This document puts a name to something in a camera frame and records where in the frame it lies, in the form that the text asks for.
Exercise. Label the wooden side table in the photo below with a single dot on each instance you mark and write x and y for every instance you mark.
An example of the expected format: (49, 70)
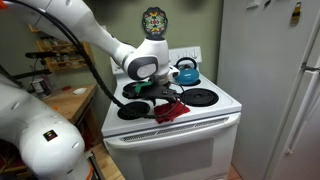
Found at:
(70, 103)

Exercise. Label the wooden wall shelf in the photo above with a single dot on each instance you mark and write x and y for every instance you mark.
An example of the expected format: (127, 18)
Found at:
(63, 55)

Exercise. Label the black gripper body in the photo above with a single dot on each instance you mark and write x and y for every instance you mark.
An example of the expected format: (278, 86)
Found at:
(161, 91)

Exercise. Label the green sponge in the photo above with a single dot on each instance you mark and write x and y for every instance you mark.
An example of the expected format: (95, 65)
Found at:
(141, 87)

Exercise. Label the white electric stove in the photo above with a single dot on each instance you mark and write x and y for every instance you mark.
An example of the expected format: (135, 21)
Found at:
(173, 150)

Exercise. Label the gold fridge magnet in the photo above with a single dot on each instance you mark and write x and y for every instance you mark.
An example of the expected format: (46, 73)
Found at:
(295, 13)

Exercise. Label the small white bowl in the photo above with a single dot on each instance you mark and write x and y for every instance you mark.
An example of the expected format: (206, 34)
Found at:
(80, 90)

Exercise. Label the black camera on stand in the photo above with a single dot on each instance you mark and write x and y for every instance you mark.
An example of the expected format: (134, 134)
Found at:
(38, 55)

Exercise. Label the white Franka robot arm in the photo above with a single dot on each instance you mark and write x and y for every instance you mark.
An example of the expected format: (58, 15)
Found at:
(83, 23)

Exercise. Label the red cloth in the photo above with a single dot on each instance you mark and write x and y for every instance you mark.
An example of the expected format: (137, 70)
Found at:
(171, 113)

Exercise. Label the white refrigerator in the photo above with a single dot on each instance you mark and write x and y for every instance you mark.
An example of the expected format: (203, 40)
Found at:
(266, 90)

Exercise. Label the black frying pan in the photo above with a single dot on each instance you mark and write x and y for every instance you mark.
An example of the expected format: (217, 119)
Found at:
(130, 90)

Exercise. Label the small red lid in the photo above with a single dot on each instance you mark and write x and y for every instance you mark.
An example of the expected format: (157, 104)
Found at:
(66, 88)

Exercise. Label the white paper note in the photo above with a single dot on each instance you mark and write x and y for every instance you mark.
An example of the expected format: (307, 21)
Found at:
(252, 3)

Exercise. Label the metal tin can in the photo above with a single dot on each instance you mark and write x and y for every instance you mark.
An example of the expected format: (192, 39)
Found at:
(40, 87)

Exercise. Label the white oven door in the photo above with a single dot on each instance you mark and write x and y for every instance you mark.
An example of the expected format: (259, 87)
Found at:
(173, 156)

